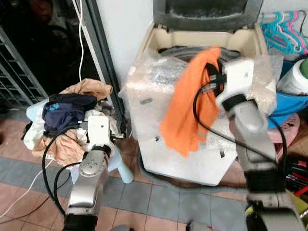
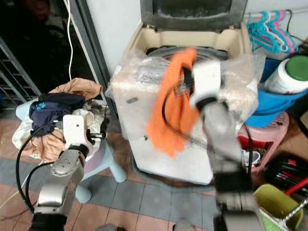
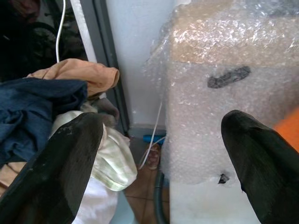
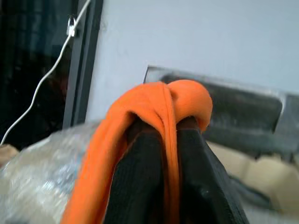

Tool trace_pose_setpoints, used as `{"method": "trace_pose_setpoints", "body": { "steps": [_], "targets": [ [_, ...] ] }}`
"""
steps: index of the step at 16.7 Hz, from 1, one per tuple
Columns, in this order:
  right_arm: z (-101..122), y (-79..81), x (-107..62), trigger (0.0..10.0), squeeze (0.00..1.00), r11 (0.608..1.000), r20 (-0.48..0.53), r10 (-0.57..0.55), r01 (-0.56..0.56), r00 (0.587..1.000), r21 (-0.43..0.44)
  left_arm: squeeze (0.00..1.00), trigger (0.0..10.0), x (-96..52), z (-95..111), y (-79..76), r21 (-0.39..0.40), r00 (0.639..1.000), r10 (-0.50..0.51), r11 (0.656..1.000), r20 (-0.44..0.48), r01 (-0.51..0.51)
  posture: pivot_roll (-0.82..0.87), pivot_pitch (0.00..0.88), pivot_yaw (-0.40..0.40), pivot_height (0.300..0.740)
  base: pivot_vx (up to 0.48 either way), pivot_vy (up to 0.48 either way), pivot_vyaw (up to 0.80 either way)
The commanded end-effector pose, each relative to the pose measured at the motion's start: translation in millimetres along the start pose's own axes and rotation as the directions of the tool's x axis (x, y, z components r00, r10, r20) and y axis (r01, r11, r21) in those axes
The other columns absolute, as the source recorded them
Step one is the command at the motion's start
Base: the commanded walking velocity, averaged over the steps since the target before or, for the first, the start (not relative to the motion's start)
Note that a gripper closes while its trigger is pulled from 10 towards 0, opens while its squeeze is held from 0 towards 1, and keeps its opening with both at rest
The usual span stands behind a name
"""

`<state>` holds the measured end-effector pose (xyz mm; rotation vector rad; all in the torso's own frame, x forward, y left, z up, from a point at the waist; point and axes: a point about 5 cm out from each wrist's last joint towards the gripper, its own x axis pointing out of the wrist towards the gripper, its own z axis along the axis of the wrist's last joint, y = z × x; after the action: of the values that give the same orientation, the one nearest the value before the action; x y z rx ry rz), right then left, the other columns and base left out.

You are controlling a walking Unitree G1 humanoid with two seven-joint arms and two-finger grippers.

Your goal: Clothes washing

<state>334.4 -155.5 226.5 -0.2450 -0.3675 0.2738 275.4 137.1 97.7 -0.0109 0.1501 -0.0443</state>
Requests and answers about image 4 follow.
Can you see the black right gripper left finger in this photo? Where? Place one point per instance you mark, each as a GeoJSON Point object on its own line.
{"type": "Point", "coordinates": [137, 177]}

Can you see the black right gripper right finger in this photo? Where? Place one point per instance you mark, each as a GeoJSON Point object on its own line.
{"type": "Point", "coordinates": [205, 186]}

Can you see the orange cloth garment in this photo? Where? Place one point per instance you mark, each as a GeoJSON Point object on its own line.
{"type": "Point", "coordinates": [149, 102]}

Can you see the cream cushion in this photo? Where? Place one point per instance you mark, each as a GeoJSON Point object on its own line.
{"type": "Point", "coordinates": [266, 179]}

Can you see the grey metal framed opening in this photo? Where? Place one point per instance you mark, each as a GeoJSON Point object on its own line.
{"type": "Point", "coordinates": [243, 116]}

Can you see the clear plastic wrapped bundle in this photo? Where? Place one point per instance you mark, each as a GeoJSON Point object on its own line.
{"type": "Point", "coordinates": [39, 177]}

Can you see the dark grey door frame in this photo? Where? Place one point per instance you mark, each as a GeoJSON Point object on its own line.
{"type": "Point", "coordinates": [81, 65]}

